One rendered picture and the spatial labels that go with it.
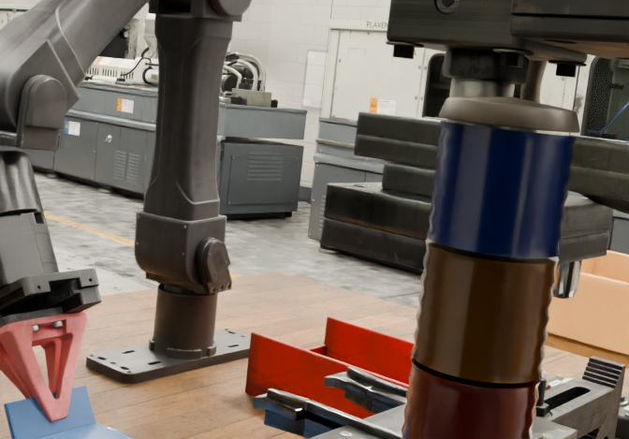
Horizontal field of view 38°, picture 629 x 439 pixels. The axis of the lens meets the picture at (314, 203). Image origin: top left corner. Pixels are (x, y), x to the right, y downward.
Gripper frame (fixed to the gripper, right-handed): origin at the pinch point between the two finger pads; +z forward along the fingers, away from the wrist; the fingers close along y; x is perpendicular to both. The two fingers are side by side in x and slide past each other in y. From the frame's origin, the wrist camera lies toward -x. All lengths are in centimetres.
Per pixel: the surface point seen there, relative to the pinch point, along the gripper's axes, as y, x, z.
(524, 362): 47, -18, 5
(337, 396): 7.7, 22.6, 5.6
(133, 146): -524, 505, -238
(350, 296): -20, 66, -6
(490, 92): 37.8, 7.1, -8.8
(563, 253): 36.6, 11.8, 1.0
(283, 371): 2.4, 22.8, 2.1
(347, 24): -260, 486, -222
